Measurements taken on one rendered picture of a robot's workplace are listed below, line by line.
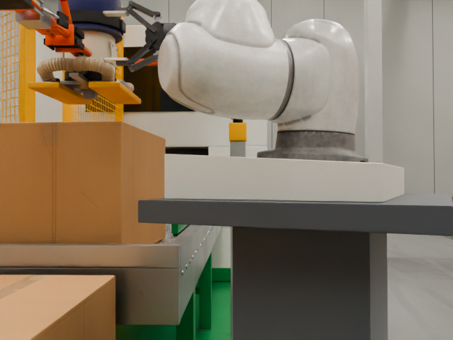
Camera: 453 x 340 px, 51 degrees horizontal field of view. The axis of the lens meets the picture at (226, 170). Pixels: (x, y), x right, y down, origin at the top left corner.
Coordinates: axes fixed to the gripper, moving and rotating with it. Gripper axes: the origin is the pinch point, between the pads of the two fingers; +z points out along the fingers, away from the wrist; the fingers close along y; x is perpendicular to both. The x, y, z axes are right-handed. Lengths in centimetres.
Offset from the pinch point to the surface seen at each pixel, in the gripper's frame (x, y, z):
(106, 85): 9.4, 12.3, 2.9
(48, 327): -59, 66, -6
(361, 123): 853, -72, -301
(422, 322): 124, 120, -138
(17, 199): -3, 47, 25
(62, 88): 12.3, 12.7, 17.9
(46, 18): -19.5, 1.1, 10.2
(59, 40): -2.8, 1.6, 13.2
